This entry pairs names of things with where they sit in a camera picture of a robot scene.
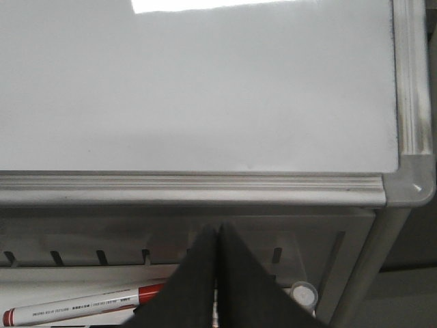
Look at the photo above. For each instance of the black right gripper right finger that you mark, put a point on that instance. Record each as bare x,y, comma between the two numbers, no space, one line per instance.
247,295

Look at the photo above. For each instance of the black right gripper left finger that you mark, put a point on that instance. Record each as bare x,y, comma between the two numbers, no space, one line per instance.
187,298

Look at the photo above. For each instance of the red capped whiteboard marker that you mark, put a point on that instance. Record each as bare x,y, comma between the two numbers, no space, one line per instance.
80,307

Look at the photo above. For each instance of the white spray cleaner bottle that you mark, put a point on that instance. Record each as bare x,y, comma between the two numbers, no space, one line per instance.
305,295

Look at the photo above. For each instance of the grey perforated metal stand panel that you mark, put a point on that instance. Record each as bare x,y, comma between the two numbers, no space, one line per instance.
338,250

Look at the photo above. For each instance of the white wavy marker tray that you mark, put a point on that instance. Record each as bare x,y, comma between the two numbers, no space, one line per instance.
23,286

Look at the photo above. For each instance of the white whiteboard with aluminium frame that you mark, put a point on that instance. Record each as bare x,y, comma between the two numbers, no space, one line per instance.
218,102

